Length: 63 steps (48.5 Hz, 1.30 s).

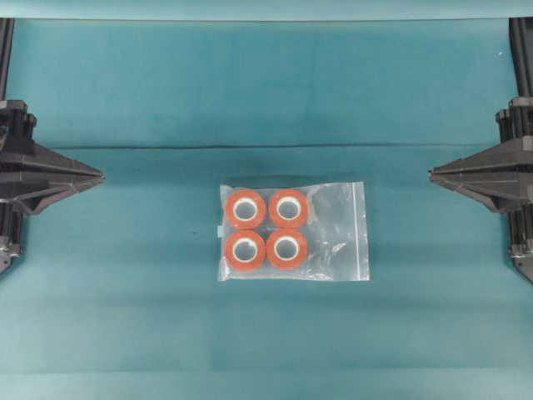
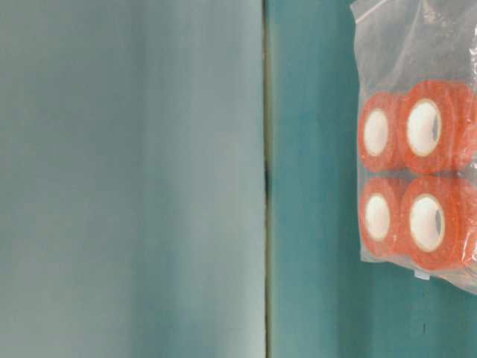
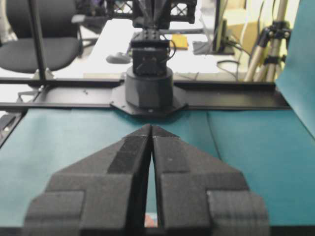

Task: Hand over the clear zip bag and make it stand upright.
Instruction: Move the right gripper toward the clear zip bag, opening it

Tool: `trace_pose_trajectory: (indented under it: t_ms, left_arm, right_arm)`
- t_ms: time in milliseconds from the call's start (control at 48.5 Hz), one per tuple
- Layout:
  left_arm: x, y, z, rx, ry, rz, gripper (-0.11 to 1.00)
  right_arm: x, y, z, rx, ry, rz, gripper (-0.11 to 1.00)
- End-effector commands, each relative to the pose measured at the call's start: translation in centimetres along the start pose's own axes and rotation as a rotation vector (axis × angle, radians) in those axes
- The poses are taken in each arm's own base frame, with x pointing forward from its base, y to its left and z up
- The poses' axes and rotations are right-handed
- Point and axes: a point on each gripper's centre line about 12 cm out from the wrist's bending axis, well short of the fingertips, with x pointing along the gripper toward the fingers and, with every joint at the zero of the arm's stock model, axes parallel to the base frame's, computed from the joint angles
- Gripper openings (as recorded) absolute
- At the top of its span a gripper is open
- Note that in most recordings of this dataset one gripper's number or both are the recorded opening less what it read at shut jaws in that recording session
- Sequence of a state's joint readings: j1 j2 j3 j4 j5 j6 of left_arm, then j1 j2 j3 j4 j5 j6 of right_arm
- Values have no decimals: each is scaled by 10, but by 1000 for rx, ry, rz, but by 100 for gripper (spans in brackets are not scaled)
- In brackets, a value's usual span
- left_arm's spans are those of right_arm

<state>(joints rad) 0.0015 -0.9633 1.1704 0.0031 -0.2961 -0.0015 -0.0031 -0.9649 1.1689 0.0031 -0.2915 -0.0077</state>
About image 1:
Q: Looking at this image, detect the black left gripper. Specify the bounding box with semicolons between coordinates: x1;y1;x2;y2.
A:
1;100;105;250

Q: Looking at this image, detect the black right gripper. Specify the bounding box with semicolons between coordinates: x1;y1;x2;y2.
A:
428;97;533;255

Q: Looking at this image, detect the clear zip bag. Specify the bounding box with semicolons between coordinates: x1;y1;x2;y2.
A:
218;182;370;282

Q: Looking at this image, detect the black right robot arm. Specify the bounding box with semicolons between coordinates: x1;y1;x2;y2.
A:
430;17;532;258

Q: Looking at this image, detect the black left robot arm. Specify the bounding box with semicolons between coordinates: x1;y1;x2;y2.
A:
1;18;104;258

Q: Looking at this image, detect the orange tape roll top-left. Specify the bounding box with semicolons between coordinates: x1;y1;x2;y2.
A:
225;189;267;229

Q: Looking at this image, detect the orange tape roll top-right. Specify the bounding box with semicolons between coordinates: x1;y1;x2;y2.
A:
268;189;309;228

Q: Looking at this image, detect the orange tape roll bottom-left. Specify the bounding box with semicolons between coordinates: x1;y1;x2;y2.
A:
224;230;266;272

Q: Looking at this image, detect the orange tape roll bottom-right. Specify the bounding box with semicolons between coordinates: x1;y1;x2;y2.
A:
266;228;308;270

